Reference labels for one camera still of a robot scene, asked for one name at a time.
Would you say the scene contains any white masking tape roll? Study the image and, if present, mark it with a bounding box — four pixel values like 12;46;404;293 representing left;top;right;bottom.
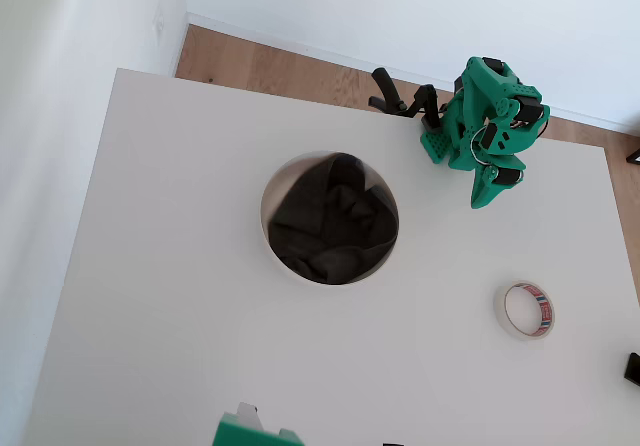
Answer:
494;279;555;341

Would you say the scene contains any black table clamp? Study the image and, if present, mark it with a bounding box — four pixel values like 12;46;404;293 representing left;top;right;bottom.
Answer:
403;83;444;131
368;67;409;115

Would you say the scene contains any black crumpled cloth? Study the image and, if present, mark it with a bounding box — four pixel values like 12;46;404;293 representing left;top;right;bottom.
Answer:
267;152;400;285

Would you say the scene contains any green printed part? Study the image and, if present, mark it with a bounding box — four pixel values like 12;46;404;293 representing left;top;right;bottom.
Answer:
213;401;306;446

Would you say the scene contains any thin servo cable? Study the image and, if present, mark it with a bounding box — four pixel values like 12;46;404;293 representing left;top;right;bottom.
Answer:
468;123;496;167

